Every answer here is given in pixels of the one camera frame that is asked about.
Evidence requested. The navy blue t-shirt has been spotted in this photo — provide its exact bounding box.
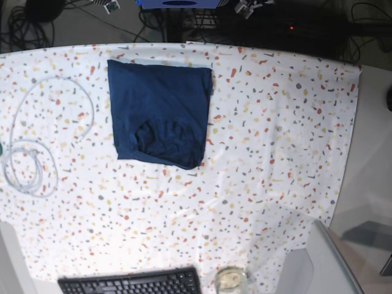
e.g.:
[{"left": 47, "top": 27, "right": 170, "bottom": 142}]
[{"left": 108, "top": 60, "right": 213, "bottom": 170}]

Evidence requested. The terrazzo patterned tablecloth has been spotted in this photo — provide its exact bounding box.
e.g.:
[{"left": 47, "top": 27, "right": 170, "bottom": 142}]
[{"left": 1, "top": 42, "right": 361, "bottom": 293}]

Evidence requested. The black computer keyboard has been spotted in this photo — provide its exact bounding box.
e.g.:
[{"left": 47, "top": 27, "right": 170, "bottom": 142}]
[{"left": 58, "top": 267, "right": 202, "bottom": 294}]

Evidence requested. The clear glass jar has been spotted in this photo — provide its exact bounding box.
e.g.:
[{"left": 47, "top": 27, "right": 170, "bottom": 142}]
[{"left": 214, "top": 266, "right": 249, "bottom": 294}]

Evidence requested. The blue box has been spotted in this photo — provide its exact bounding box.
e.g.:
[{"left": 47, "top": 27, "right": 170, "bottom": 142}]
[{"left": 136, "top": 0, "right": 224, "bottom": 9}]

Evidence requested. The grey laptop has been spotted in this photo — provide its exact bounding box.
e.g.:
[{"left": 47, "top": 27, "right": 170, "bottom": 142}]
[{"left": 306, "top": 220, "right": 364, "bottom": 294}]

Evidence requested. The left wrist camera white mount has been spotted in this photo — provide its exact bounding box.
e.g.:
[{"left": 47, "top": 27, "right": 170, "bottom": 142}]
[{"left": 235, "top": 0, "right": 275, "bottom": 20}]

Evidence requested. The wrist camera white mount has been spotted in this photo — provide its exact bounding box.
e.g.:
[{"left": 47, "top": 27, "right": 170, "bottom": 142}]
[
  {"left": 91, "top": 0, "right": 120, "bottom": 14},
  {"left": 235, "top": 0, "right": 275, "bottom": 20}
]

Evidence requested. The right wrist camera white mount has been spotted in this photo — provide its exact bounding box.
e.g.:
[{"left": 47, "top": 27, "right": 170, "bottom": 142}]
[{"left": 91, "top": 0, "right": 120, "bottom": 14}]

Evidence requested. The coiled white cable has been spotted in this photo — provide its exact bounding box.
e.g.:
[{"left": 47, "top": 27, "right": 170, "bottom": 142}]
[{"left": 2, "top": 76, "right": 95, "bottom": 198}]

